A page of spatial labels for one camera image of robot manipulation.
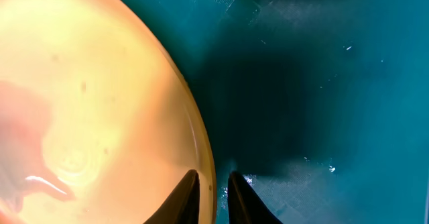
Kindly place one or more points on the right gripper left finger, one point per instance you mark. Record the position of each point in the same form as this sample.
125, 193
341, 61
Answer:
182, 205

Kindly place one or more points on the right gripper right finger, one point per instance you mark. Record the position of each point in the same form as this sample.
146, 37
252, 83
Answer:
244, 205

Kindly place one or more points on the yellow-green plate bottom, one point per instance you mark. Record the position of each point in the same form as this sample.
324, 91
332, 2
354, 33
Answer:
97, 123

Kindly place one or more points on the teal plastic tray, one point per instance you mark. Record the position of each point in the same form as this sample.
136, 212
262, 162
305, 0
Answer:
322, 105

